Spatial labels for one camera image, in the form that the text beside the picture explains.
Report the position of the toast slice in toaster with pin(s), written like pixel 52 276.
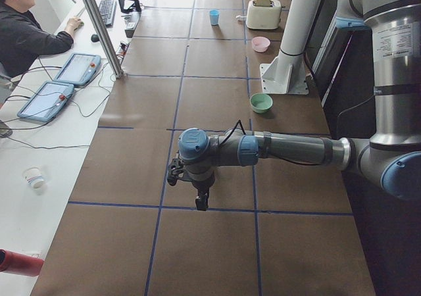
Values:
pixel 263 3

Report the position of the red cylinder object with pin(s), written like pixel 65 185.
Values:
pixel 16 263

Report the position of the black computer mouse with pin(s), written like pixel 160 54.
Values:
pixel 94 38

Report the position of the blue teach pendant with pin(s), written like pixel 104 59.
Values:
pixel 79 69
pixel 46 102

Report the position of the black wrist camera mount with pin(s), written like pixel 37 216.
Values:
pixel 177 171

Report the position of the aluminium frame post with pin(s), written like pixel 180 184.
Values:
pixel 100 28

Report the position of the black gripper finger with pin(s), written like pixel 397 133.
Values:
pixel 202 200

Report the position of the cream toaster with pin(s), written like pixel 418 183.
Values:
pixel 263 18

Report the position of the blue cup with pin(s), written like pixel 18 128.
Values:
pixel 214 17

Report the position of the lower blue teach pendant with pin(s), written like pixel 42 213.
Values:
pixel 46 102

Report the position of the white paper cup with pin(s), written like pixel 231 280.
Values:
pixel 34 177

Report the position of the black keyboard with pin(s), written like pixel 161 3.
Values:
pixel 107 10

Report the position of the pink bowl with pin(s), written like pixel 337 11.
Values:
pixel 260 44

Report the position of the upper blue teach pendant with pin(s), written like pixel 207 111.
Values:
pixel 79 69

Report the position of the green bowl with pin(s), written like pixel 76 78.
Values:
pixel 261 103

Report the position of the seated person in black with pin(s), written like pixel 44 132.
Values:
pixel 23 40

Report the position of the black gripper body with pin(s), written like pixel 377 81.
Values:
pixel 202 186

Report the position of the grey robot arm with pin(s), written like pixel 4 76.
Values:
pixel 389 159

